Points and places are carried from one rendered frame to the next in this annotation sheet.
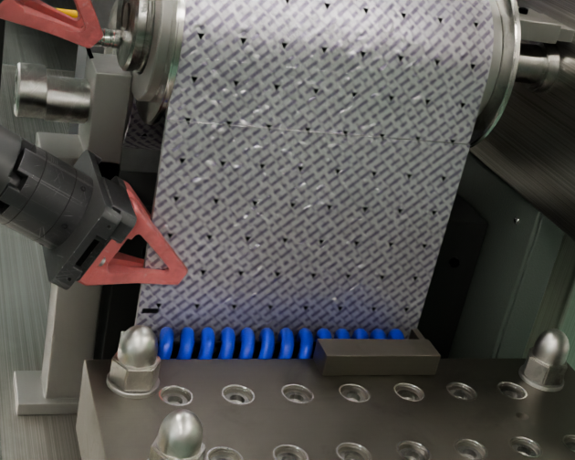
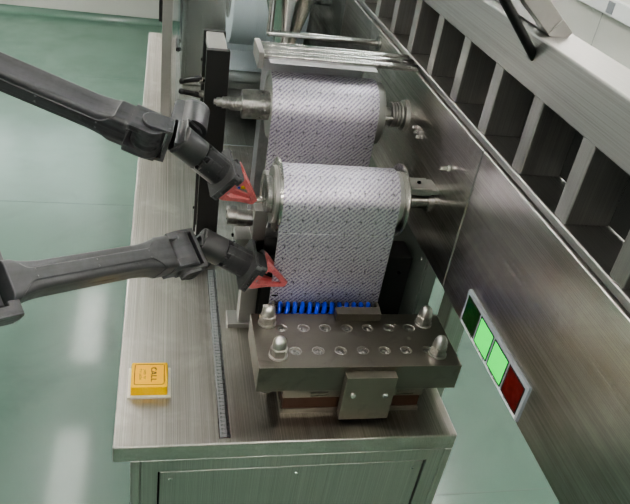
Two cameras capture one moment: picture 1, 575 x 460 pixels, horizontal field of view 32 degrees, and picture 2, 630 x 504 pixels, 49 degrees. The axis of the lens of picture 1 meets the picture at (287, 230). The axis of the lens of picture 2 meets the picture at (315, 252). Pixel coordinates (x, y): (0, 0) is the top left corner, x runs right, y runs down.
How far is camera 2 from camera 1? 0.67 m
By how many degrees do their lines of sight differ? 10
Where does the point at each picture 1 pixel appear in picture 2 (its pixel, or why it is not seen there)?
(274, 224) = (319, 265)
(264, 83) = (313, 220)
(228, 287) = (303, 287)
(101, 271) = (256, 284)
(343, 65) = (342, 212)
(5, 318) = (222, 286)
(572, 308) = not seen: hidden behind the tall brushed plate
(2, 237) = not seen: hidden behind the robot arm
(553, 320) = not seen: hidden behind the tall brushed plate
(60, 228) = (242, 271)
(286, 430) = (318, 341)
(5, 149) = (223, 246)
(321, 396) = (333, 329)
